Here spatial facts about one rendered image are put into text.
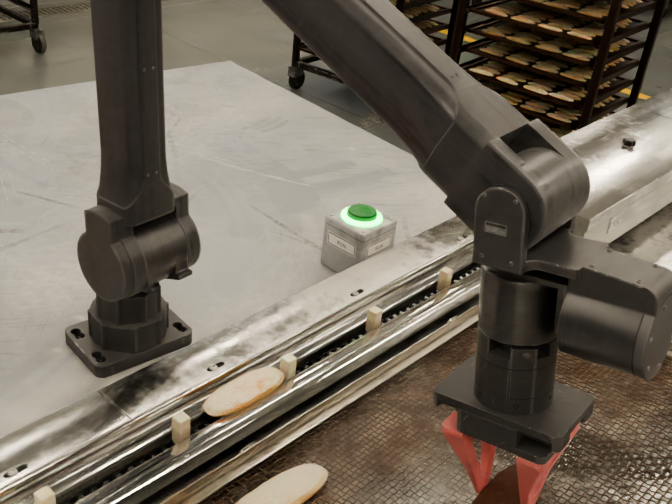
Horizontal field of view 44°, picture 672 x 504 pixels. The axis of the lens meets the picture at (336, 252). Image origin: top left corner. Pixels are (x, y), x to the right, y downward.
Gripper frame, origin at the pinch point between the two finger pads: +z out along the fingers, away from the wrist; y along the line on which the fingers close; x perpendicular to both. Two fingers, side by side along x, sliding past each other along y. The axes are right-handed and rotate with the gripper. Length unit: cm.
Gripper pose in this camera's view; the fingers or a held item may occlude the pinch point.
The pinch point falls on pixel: (505, 491)
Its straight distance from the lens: 68.6
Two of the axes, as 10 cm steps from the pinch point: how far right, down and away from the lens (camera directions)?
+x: 6.1, -3.3, 7.2
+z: 0.2, 9.1, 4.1
